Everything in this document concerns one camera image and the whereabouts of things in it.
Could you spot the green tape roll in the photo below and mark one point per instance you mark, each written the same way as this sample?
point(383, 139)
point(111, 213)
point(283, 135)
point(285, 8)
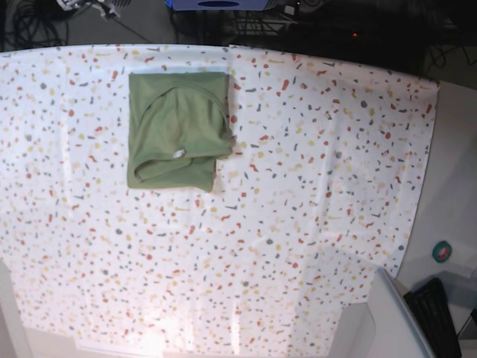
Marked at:
point(441, 252)

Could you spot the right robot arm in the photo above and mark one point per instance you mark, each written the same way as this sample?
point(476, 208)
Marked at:
point(106, 8)

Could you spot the terrazzo patterned tablecloth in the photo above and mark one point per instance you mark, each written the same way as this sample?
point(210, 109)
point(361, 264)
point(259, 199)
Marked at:
point(320, 191)

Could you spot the black keyboard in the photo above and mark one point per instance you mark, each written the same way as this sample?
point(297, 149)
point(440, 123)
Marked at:
point(429, 305)

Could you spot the green t-shirt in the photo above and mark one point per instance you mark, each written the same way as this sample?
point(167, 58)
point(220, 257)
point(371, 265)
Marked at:
point(178, 129)

